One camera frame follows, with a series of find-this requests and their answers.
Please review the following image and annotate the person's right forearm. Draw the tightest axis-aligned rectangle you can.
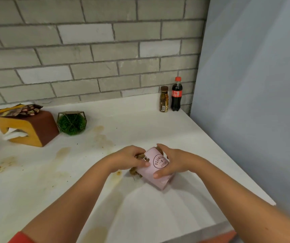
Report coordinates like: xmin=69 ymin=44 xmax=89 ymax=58
xmin=189 ymin=155 xmax=290 ymax=243

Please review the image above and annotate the person's left hand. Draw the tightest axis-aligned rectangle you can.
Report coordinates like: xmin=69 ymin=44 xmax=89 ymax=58
xmin=107 ymin=145 xmax=151 ymax=174

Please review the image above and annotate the green plant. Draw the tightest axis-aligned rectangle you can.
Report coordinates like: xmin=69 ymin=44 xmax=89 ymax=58
xmin=56 ymin=111 xmax=87 ymax=136

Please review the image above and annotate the white countertop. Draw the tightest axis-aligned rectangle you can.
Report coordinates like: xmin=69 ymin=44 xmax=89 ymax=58
xmin=0 ymin=92 xmax=277 ymax=243

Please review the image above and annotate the pink bucket with rope handle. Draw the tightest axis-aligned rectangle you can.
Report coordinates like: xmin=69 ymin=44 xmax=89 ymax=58
xmin=129 ymin=146 xmax=175 ymax=191

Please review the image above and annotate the person's left forearm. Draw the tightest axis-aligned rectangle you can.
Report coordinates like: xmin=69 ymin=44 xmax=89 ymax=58
xmin=21 ymin=158 xmax=115 ymax=243

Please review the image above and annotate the person's right hand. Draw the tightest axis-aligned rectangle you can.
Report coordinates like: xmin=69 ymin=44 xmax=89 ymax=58
xmin=153 ymin=143 xmax=199 ymax=179

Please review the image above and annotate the cola bottle with red cap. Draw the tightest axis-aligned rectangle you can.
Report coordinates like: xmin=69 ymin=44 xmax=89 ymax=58
xmin=171 ymin=76 xmax=183 ymax=112

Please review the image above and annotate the dark and yellow snack packet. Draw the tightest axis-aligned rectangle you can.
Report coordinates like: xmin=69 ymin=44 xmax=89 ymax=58
xmin=0 ymin=104 xmax=44 ymax=117

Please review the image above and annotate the brown spice jar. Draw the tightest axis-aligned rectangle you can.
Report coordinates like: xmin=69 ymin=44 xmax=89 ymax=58
xmin=159 ymin=86 xmax=169 ymax=113

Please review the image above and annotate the brown tissue box yellow lid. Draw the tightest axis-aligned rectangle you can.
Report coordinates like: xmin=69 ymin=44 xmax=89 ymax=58
xmin=0 ymin=110 xmax=60 ymax=147

